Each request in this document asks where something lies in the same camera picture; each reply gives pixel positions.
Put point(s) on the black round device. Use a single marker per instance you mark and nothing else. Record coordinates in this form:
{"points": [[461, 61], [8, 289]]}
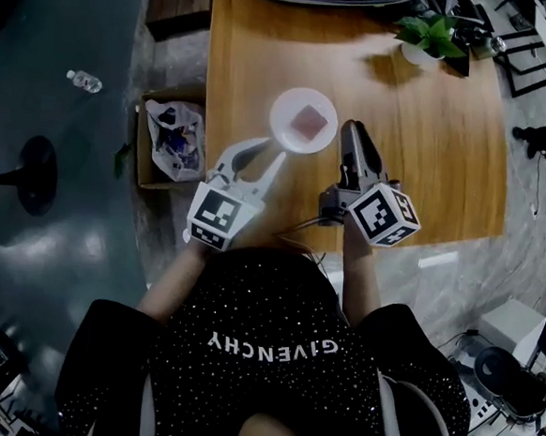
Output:
{"points": [[496, 371]]}

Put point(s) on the person's left forearm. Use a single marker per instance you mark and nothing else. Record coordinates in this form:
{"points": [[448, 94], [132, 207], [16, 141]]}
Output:
{"points": [[174, 280]]}

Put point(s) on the dark wooden pallet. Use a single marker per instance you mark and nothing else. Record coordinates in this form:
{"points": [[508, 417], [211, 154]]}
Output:
{"points": [[177, 2]]}

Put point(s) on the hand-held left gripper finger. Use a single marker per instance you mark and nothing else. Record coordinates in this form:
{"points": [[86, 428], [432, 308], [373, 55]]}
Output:
{"points": [[238, 155], [270, 179]]}

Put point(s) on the person's right forearm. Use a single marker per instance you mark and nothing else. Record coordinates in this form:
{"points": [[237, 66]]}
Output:
{"points": [[357, 275]]}

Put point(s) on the white plastic trash bag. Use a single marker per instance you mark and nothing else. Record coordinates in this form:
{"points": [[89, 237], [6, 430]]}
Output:
{"points": [[177, 153]]}

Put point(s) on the white square box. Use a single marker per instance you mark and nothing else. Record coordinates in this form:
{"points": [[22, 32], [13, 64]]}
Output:
{"points": [[509, 325]]}

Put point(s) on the green potted plant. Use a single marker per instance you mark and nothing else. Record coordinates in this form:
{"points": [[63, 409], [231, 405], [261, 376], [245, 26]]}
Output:
{"points": [[433, 37]]}

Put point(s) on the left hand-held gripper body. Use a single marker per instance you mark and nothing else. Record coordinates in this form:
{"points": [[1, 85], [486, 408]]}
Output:
{"points": [[217, 210]]}

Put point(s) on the brown cardboard box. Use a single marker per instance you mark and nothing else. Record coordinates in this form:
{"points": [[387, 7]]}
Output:
{"points": [[145, 174]]}

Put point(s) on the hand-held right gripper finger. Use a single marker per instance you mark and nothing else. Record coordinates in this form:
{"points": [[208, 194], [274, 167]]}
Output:
{"points": [[370, 161], [349, 152]]}

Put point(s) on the clear plastic water bottle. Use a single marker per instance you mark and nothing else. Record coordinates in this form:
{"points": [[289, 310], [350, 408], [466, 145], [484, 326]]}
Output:
{"points": [[83, 81]]}

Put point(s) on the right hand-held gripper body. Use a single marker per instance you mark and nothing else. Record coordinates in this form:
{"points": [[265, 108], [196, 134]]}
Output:
{"points": [[379, 213]]}

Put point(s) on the black round stand base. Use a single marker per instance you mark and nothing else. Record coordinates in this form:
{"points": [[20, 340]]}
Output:
{"points": [[36, 175]]}

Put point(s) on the red piece of meat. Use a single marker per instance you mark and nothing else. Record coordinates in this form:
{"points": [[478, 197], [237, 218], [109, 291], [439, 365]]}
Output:
{"points": [[310, 121]]}

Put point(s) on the person's black sparkly shirt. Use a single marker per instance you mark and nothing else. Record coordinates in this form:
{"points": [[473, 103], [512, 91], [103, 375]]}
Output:
{"points": [[262, 352]]}

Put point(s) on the black metal frame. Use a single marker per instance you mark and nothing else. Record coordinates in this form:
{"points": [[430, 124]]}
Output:
{"points": [[531, 73]]}

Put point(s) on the white round plate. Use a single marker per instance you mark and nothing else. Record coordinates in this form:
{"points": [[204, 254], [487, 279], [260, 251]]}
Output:
{"points": [[286, 112]]}

